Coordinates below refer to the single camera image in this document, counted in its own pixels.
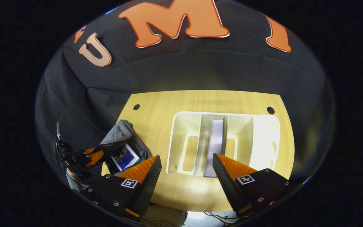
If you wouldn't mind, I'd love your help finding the grey schoolbag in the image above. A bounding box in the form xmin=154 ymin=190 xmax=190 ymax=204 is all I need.
xmin=100 ymin=119 xmax=153 ymax=175

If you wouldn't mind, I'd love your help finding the grey portrait cover book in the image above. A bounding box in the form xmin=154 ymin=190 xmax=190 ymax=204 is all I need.
xmin=203 ymin=119 xmax=225 ymax=178

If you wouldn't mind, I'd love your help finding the blue picture cover book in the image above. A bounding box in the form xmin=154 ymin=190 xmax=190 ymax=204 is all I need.
xmin=111 ymin=143 xmax=140 ymax=171

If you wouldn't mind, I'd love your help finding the white bookshelf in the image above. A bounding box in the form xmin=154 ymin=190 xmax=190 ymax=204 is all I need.
xmin=166 ymin=111 xmax=280 ymax=178

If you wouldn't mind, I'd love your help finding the person's clothing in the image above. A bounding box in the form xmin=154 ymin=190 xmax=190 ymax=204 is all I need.
xmin=142 ymin=203 xmax=189 ymax=227

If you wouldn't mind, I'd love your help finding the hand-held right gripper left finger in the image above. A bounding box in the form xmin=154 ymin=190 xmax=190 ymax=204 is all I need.
xmin=81 ymin=154 xmax=162 ymax=218

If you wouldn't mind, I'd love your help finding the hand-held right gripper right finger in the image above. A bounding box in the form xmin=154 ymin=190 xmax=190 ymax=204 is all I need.
xmin=212 ymin=153 xmax=295 ymax=218

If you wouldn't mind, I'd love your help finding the black cable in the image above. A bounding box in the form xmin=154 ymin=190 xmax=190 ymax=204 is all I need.
xmin=203 ymin=211 xmax=243 ymax=225

